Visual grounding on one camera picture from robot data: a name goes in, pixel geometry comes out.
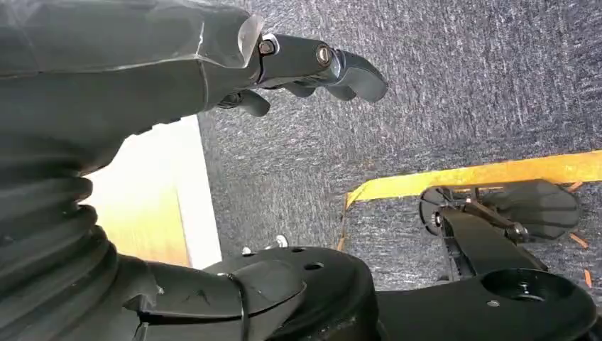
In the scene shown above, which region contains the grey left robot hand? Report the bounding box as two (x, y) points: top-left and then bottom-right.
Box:
(0, 0), (390, 327)

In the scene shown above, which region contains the yellow floor tape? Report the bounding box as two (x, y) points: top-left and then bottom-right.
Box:
(335, 149), (602, 253)

